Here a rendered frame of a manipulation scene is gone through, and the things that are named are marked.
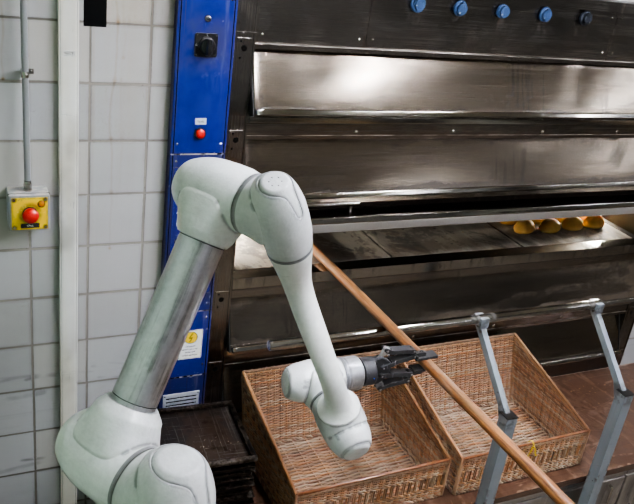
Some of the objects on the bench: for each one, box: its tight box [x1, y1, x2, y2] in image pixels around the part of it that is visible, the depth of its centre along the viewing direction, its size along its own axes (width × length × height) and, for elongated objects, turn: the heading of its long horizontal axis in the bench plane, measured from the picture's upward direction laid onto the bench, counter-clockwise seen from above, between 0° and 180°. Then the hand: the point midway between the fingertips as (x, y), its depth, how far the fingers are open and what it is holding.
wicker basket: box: [393, 332, 591, 495], centre depth 282 cm, size 49×56×28 cm
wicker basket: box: [241, 350, 452, 504], centre depth 257 cm, size 49×56×28 cm
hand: (423, 361), depth 213 cm, fingers closed on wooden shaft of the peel, 3 cm apart
